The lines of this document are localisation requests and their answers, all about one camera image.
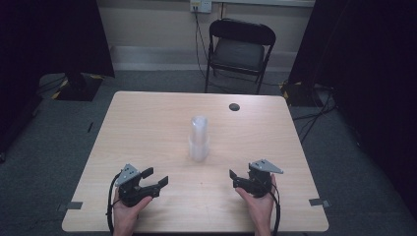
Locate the stack of clear plastic cups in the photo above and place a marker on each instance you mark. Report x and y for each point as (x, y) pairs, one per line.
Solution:
(199, 141)

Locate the dark curtain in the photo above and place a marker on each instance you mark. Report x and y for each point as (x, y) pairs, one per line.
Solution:
(49, 42)
(370, 65)

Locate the grey tape strip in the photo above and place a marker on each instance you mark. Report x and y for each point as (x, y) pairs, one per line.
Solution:
(318, 202)
(73, 206)

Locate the person's left hand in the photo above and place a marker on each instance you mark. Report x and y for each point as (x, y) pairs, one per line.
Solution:
(126, 214)

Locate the white wall socket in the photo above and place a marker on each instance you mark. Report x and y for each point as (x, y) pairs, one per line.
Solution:
(200, 5)

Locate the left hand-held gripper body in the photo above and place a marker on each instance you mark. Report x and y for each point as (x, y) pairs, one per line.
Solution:
(131, 193)

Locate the black round table grommet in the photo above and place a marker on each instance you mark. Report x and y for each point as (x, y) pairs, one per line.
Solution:
(234, 107)

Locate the black folding chair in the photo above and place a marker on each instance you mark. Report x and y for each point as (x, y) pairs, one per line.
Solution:
(237, 54)

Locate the person's right hand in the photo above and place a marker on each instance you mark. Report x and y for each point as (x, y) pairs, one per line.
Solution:
(262, 209)

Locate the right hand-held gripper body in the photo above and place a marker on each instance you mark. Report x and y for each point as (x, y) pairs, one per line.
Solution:
(259, 183)

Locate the black stand base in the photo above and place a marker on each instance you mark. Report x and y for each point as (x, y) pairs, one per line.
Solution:
(296, 95)
(80, 88)

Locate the black marker pen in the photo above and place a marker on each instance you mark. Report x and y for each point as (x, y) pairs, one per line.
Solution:
(90, 127)

